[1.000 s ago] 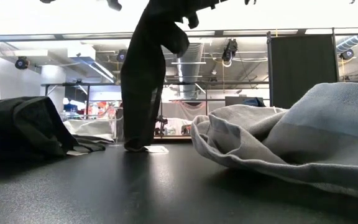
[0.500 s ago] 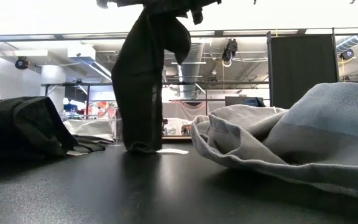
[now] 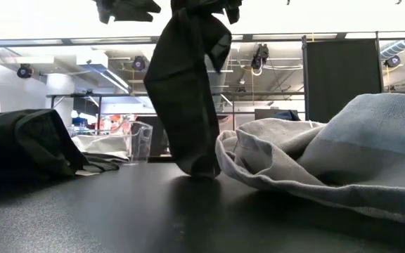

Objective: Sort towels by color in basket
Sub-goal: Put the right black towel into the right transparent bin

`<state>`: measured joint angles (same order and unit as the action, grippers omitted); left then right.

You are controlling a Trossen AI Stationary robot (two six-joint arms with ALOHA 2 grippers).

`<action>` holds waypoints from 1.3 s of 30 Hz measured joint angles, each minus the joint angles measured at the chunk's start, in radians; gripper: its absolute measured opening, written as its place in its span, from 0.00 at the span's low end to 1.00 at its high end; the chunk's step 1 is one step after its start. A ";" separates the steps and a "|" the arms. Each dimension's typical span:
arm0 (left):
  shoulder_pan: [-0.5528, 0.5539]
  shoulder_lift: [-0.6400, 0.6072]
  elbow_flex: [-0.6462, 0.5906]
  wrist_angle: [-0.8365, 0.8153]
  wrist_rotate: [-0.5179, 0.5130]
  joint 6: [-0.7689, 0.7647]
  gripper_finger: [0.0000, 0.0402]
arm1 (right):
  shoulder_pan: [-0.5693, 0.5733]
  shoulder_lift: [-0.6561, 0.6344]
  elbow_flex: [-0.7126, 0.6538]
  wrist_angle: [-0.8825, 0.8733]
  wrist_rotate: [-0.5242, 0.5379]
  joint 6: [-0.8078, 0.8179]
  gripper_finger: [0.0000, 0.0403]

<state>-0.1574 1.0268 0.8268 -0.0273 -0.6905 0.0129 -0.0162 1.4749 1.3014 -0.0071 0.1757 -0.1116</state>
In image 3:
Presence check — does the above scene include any black partition panel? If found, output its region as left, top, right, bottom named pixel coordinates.
left=301, top=34, right=385, bottom=123

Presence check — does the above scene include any striped flexible air duct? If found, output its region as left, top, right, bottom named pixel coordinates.
left=380, top=39, right=405, bottom=60

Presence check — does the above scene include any black hanging monitor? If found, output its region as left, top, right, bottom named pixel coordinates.
left=72, top=96, right=100, bottom=117

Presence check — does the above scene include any gray metal frame beam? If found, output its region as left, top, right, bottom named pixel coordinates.
left=0, top=31, right=405, bottom=47

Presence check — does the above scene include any clear plastic bin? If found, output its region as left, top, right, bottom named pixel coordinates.
left=70, top=121, right=153, bottom=164

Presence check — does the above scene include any black cabinet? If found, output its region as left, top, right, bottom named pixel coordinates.
left=137, top=115, right=171, bottom=158

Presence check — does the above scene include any light gray towel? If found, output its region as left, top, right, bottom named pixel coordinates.
left=314, top=92, right=405, bottom=157

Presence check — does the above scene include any black hanging ceiling device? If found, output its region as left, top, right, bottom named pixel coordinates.
left=250, top=44, right=270, bottom=77

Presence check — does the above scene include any black desktop monitor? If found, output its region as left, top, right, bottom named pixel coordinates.
left=254, top=108, right=277, bottom=121

